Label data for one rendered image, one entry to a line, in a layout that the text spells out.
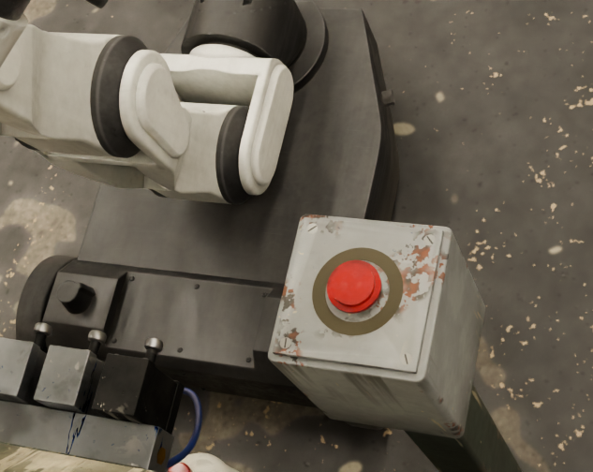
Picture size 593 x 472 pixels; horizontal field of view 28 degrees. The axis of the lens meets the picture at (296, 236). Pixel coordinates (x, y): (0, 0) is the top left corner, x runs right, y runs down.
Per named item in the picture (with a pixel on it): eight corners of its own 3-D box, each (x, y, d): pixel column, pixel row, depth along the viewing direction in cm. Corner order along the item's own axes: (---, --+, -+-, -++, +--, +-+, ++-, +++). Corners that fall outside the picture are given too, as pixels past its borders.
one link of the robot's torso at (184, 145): (172, 112, 184) (-3, 19, 139) (291, 120, 177) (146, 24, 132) (158, 210, 182) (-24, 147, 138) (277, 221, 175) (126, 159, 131)
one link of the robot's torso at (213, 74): (186, 82, 187) (154, 38, 176) (303, 89, 180) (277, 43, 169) (153, 199, 180) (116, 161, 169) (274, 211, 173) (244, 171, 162)
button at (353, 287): (391, 271, 86) (384, 260, 84) (379, 322, 84) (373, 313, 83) (339, 266, 87) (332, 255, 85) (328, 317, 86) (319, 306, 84)
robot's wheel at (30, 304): (94, 294, 204) (46, 230, 188) (119, 297, 202) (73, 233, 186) (51, 397, 194) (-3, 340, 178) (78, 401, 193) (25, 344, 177)
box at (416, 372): (488, 307, 101) (452, 223, 85) (465, 443, 97) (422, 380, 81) (356, 292, 105) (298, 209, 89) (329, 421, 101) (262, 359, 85)
